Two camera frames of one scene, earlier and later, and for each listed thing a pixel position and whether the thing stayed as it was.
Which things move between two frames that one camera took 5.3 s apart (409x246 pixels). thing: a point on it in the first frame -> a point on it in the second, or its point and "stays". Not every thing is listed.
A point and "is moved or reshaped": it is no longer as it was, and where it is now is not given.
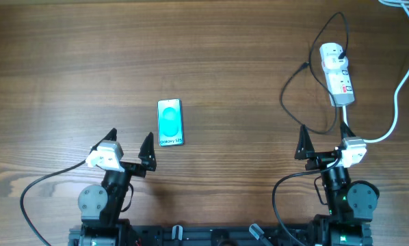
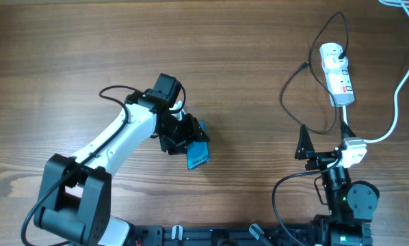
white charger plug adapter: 332,61 stays
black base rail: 221,236 stays
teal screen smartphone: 169,113 is moved or reshaped
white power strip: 339,83 stays
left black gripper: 129,167 -> 182,133
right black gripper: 324,157 stays
